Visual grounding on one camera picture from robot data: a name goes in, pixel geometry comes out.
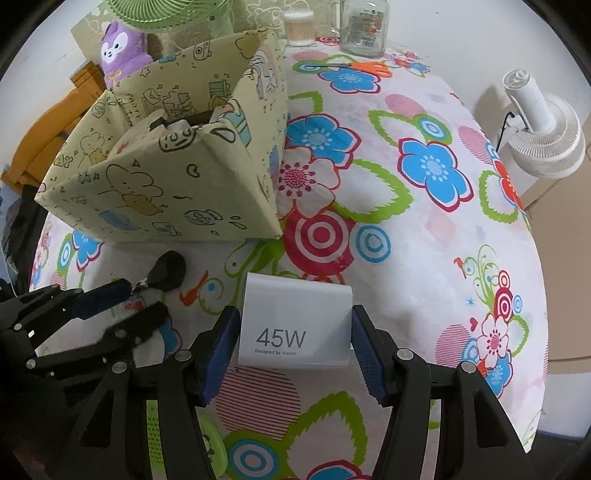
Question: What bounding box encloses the small black object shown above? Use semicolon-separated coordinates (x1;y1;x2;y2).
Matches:
132;250;186;294

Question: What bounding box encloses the white 45W charger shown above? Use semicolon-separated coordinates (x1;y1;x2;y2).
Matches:
238;273;353;370

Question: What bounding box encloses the green panda speaker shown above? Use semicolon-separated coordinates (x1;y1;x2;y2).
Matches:
146;400;228;479

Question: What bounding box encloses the black clothing on chair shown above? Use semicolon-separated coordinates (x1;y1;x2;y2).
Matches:
1;185;47;295

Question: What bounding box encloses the wooden chair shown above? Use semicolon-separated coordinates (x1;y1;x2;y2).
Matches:
1;61;106;195

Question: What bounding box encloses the patterned cardboard storage box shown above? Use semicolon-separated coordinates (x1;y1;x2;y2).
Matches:
36;29;287;242

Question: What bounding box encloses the floral tablecloth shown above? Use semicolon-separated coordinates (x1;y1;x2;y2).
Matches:
29;34;551;480

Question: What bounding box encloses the purple plush toy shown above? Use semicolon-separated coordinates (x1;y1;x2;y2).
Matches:
100;21;153;88

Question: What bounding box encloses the green desk fan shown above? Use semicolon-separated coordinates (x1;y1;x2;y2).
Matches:
106;0;233;45

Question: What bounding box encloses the white standing fan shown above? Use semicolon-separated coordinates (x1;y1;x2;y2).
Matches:
503;68;586;180

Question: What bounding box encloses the patterned paper backdrop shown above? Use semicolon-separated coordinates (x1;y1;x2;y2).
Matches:
70;1;339;58

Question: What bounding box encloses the cotton swab container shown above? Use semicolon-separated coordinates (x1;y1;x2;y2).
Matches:
283;9;315;47

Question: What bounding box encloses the glass mason jar mug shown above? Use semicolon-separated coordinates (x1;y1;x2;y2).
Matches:
328;0;390;58

